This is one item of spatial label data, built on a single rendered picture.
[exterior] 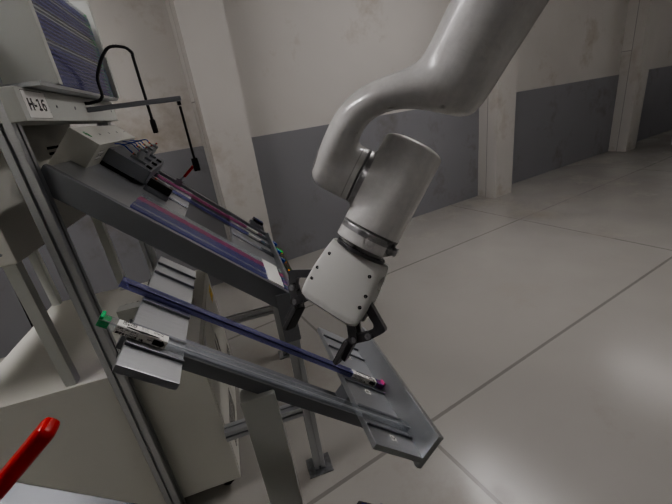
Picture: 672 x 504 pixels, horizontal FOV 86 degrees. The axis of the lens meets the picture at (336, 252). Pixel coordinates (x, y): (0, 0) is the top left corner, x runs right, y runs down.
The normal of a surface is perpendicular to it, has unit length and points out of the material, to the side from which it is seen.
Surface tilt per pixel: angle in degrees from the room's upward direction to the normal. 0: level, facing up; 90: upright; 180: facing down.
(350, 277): 68
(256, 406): 90
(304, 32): 90
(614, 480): 0
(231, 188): 90
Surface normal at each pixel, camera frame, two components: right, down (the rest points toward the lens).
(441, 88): -0.22, 0.52
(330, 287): -0.40, 0.04
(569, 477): -0.13, -0.92
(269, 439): 0.29, 0.33
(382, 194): -0.20, 0.09
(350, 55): 0.51, 0.26
